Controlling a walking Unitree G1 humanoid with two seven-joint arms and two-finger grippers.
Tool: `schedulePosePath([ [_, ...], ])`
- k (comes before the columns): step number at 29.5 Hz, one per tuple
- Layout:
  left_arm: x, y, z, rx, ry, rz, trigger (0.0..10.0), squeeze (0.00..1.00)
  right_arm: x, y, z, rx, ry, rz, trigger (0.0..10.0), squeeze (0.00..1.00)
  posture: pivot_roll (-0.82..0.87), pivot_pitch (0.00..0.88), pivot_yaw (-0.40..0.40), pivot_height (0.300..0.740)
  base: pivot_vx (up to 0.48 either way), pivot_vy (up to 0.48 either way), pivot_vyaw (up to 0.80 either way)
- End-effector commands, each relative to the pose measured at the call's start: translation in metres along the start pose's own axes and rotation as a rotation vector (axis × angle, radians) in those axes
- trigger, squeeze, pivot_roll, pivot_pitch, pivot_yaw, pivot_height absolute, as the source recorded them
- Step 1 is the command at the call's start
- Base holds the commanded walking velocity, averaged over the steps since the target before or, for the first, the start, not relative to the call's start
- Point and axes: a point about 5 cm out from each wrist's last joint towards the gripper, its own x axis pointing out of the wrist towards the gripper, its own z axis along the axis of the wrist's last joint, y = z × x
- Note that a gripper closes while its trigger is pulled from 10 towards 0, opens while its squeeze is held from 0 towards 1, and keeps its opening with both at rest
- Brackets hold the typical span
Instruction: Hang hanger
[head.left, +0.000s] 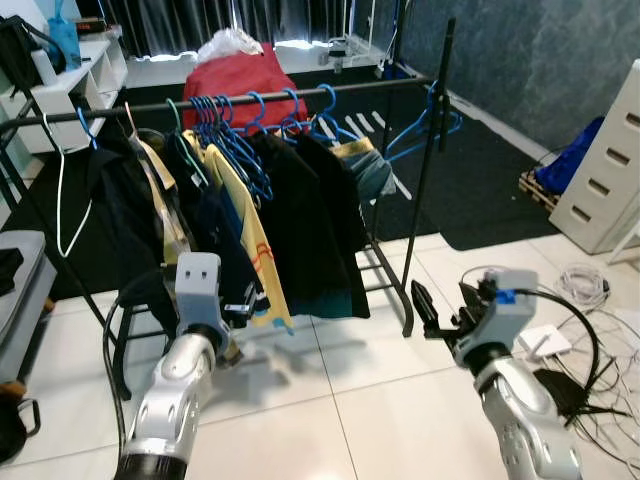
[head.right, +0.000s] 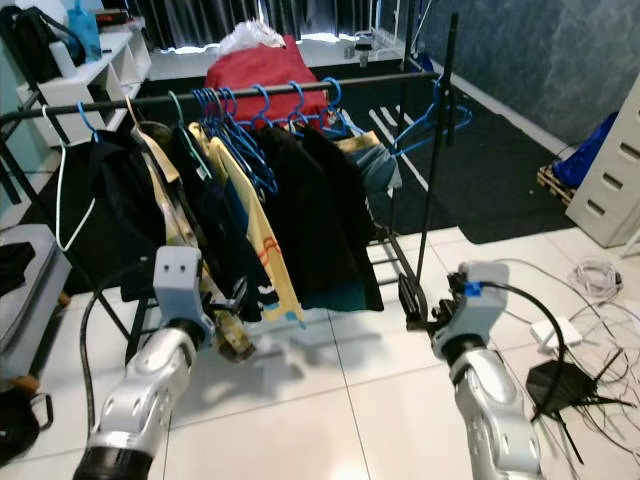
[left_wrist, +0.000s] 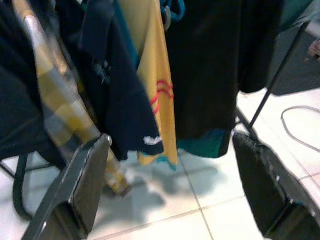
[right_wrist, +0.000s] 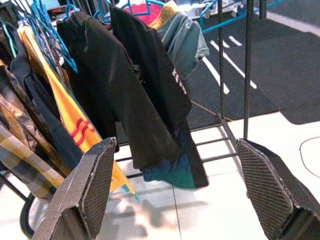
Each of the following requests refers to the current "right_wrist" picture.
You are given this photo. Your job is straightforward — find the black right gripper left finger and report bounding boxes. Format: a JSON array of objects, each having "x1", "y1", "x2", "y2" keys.
[{"x1": 31, "y1": 136, "x2": 118, "y2": 240}]

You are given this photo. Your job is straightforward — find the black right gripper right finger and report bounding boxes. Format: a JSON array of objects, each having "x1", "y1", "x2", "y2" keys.
[{"x1": 235, "y1": 137, "x2": 320, "y2": 240}]

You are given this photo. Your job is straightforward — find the blue plastic hanger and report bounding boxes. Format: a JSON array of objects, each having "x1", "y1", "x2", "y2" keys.
[
  {"x1": 61, "y1": 0, "x2": 81, "y2": 23},
  {"x1": 199, "y1": 0, "x2": 286, "y2": 35},
  {"x1": 29, "y1": 0, "x2": 79, "y2": 74},
  {"x1": 14, "y1": 9, "x2": 60, "y2": 72},
  {"x1": 92, "y1": 0, "x2": 113, "y2": 25}
]

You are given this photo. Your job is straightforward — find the green plastic hanger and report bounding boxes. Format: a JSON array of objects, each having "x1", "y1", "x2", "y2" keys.
[{"x1": 0, "y1": 18, "x2": 20, "y2": 59}]

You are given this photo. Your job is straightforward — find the brown plaid shirt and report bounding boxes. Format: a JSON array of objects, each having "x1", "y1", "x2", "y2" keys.
[{"x1": 0, "y1": 64, "x2": 72, "y2": 201}]

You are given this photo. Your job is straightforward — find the yellow garment red marks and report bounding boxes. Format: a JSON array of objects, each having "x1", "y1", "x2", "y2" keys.
[{"x1": 16, "y1": 24, "x2": 137, "y2": 198}]

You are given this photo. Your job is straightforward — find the teal garment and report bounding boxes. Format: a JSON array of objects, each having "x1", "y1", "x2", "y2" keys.
[{"x1": 142, "y1": 152, "x2": 197, "y2": 190}]

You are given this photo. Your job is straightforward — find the navy garment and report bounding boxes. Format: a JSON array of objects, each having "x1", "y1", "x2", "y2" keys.
[{"x1": 9, "y1": 37, "x2": 85, "y2": 171}]

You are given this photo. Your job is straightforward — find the plain black shirt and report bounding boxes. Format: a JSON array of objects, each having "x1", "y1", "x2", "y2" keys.
[{"x1": 56, "y1": 11, "x2": 182, "y2": 171}]

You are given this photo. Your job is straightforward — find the black metal clothes rack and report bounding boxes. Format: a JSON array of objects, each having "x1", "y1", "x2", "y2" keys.
[{"x1": 0, "y1": 0, "x2": 270, "y2": 240}]

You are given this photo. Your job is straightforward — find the dark grey striped floor mat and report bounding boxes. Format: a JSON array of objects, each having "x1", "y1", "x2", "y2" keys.
[{"x1": 184, "y1": 0, "x2": 320, "y2": 131}]

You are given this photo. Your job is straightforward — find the black shirt white print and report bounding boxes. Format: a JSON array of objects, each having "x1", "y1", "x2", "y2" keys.
[{"x1": 109, "y1": 4, "x2": 210, "y2": 190}]

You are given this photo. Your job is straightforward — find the grey green t-shirt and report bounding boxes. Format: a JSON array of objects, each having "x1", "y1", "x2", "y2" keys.
[{"x1": 157, "y1": 11, "x2": 210, "y2": 81}]

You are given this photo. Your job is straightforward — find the black device red display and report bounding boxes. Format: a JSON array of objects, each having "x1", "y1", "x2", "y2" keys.
[{"x1": 46, "y1": 6, "x2": 68, "y2": 21}]

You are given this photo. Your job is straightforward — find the red fabric bundle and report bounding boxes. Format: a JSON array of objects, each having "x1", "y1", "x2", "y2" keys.
[{"x1": 123, "y1": 0, "x2": 165, "y2": 26}]

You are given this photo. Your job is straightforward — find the mustard printed cloth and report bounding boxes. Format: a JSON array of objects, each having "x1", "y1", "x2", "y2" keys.
[{"x1": 149, "y1": 0, "x2": 180, "y2": 30}]

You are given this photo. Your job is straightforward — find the thin black floor cable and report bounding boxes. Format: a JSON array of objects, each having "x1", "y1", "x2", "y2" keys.
[{"x1": 298, "y1": 136, "x2": 320, "y2": 180}]

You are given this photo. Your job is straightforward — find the thin orange cable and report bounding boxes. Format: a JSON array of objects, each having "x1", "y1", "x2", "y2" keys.
[{"x1": 189, "y1": 99, "x2": 233, "y2": 123}]

